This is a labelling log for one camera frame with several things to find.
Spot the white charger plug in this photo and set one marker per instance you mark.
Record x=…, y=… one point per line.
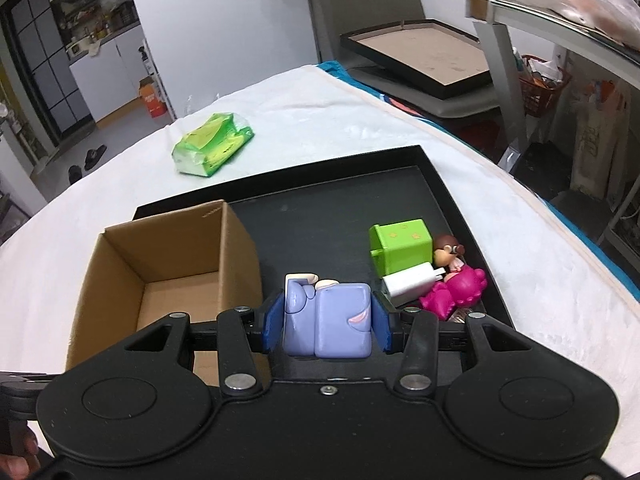
x=410, y=284

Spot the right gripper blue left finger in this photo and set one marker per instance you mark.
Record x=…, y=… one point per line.
x=272, y=312

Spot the white kitchen cabinet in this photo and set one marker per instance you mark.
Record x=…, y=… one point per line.
x=110, y=79

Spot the green square tin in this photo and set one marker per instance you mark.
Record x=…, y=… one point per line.
x=399, y=246

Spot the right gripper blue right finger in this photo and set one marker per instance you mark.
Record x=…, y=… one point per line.
x=385, y=323

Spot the black picture frame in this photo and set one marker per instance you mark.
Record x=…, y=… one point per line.
x=435, y=57

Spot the orange carton on floor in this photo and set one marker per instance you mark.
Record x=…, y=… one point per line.
x=151, y=97

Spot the lilac cube toy figure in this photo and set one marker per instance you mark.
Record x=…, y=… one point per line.
x=326, y=319

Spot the magenta dinosaur figure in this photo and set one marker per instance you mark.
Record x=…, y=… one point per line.
x=462, y=290

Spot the black slipper pair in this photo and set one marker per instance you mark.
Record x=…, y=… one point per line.
x=92, y=158

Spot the person's right hand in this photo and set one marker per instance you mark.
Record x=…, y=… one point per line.
x=19, y=451

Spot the red basket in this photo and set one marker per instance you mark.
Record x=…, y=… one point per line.
x=542, y=84

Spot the white table cloth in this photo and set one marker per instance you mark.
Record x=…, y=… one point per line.
x=556, y=289

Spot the green tissue pack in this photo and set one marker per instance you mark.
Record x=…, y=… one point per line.
x=204, y=150

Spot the grey chair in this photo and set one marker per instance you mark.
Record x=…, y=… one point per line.
x=332, y=18

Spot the brown-haired girl figurine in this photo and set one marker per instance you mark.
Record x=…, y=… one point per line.
x=448, y=253

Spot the grey metal shelf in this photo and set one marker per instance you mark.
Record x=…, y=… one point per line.
x=492, y=20

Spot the brown cardboard box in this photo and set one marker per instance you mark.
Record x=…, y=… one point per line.
x=199, y=260

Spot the black shallow tray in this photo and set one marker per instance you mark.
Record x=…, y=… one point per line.
x=316, y=217

